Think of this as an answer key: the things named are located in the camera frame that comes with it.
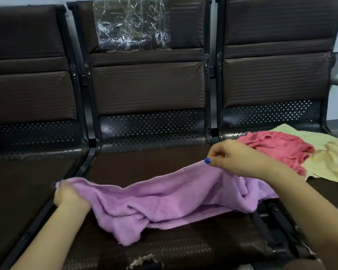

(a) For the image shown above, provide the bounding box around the person's left hand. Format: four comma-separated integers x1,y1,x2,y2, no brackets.
54,179,92,208

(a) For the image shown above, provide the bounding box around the person's right hand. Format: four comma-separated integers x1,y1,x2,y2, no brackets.
204,139,271,181

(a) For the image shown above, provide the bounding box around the purple towel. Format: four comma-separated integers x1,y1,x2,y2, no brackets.
55,160,279,247

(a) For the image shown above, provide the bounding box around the person's right forearm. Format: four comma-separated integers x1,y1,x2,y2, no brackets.
260,163,338,270

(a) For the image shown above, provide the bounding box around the person's left forearm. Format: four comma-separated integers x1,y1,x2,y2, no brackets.
9,202,92,270

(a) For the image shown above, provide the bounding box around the pink towel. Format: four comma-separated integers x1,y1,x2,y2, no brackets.
237,131,316,176

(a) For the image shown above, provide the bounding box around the brown padded bench seat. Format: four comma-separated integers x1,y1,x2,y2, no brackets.
215,0,338,217
0,4,89,270

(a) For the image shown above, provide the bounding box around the pale yellow towel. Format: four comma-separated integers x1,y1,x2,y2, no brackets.
270,124,337,151

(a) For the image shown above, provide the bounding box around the brown seat with torn cushion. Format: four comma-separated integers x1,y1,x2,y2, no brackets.
63,0,274,270

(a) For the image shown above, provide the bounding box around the clear plastic wrap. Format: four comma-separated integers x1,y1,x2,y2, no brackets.
93,0,172,52

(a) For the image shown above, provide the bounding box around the black metal bench frame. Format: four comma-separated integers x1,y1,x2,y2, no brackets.
252,201,313,262

